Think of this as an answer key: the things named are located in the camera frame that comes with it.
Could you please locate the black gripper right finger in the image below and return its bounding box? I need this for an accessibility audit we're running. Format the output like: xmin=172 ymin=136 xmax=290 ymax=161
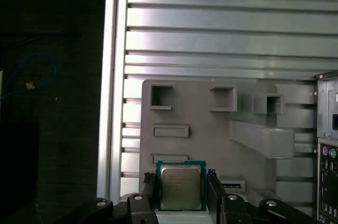
xmin=206 ymin=168 xmax=322 ymax=224

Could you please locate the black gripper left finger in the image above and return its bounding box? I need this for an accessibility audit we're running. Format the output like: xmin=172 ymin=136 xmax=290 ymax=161
xmin=62 ymin=172 xmax=159 ymax=224

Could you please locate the CPU with silver top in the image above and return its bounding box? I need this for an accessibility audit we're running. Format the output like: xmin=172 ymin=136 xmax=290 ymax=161
xmin=155 ymin=160 xmax=208 ymax=211

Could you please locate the grey parts rack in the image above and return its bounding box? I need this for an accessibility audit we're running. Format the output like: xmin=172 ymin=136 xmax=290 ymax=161
xmin=139 ymin=79 xmax=296 ymax=201

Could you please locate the black PC case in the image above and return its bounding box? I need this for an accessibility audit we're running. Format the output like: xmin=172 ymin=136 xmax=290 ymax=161
xmin=314 ymin=70 xmax=338 ymax=224

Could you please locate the blue floor cable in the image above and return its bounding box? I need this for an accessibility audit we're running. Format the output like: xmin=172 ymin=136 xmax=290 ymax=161
xmin=0 ymin=53 xmax=58 ymax=101

